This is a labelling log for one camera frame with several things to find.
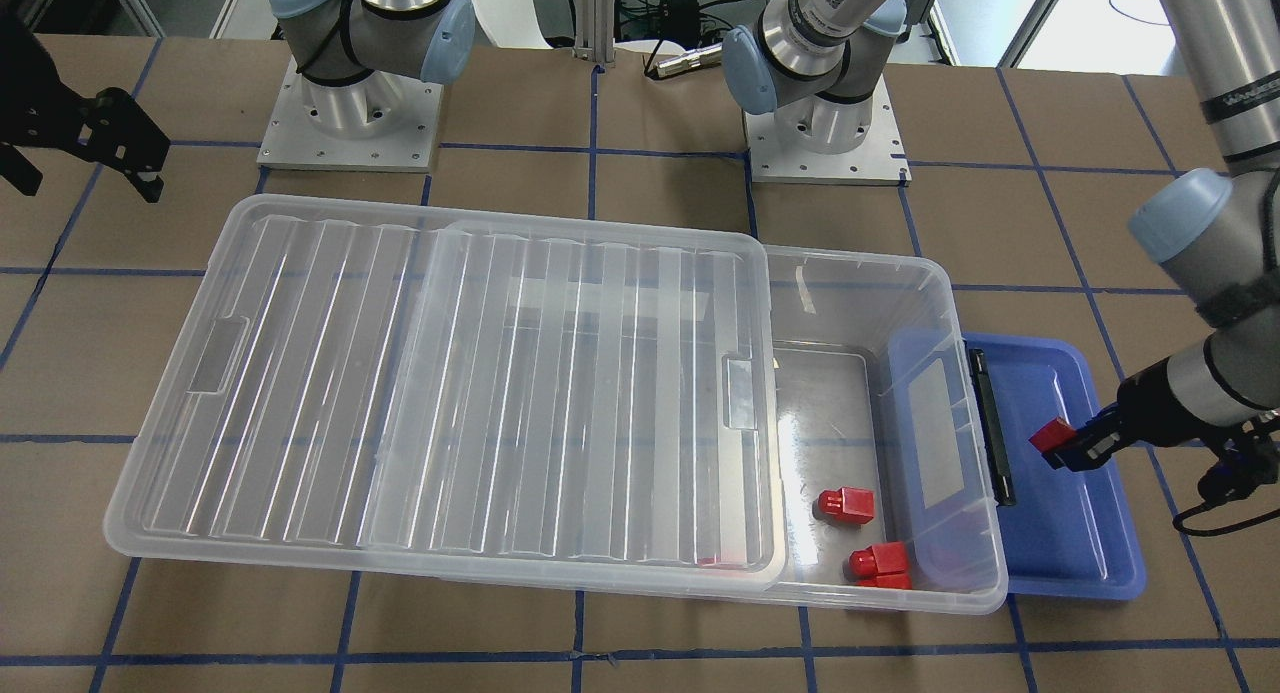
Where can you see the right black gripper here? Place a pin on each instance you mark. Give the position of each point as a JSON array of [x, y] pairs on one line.
[[40, 98]]

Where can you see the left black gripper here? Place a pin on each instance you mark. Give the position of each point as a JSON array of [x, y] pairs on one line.
[[1143, 401]]

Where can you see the clear plastic box lid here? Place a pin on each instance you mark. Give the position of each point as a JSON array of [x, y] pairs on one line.
[[268, 439]]

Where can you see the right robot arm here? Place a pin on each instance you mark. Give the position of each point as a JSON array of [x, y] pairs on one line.
[[336, 43]]

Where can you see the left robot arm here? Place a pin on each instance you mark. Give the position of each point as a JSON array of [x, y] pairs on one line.
[[1214, 234]]

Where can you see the black box latch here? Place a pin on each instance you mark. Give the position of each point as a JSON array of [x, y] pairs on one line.
[[1000, 471]]

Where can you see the clear plastic storage box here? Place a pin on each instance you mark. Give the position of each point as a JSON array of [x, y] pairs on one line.
[[880, 433]]

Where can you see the red block in box front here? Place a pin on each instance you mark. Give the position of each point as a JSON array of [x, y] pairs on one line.
[[883, 565]]

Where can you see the blue plastic tray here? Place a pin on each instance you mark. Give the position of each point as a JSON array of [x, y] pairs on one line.
[[1068, 534]]

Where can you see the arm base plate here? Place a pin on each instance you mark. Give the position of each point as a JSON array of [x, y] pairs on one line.
[[815, 141], [386, 123]]

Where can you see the aluminium frame post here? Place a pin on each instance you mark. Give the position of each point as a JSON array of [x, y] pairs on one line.
[[593, 31]]

